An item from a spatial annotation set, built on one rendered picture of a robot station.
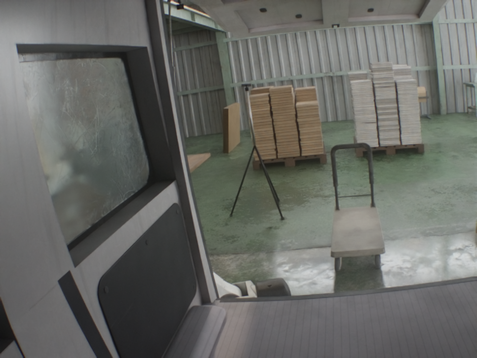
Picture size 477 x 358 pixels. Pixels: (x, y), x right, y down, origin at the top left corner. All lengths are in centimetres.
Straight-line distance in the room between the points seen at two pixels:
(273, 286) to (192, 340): 103
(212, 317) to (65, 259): 68
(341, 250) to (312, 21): 152
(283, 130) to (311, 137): 41
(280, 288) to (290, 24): 146
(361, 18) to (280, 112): 386
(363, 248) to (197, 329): 177
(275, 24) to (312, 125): 383
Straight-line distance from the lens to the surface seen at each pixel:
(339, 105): 1048
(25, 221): 72
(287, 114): 607
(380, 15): 240
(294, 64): 1044
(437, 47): 1054
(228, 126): 774
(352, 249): 286
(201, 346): 125
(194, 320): 136
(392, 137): 641
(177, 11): 731
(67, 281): 83
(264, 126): 611
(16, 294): 72
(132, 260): 106
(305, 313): 143
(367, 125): 632
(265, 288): 221
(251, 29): 240
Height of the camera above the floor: 143
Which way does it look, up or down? 16 degrees down
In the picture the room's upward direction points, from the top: 8 degrees counter-clockwise
